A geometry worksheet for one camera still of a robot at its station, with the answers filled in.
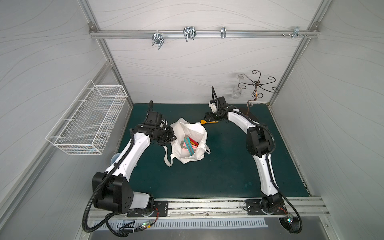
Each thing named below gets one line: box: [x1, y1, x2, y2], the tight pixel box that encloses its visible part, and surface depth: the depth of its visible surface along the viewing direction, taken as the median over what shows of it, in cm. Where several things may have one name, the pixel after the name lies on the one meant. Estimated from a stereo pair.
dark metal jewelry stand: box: [238, 70, 279, 116], surface depth 92 cm
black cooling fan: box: [278, 215, 301, 234], surface depth 73 cm
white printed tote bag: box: [163, 118, 211, 167], surface depth 87 cm
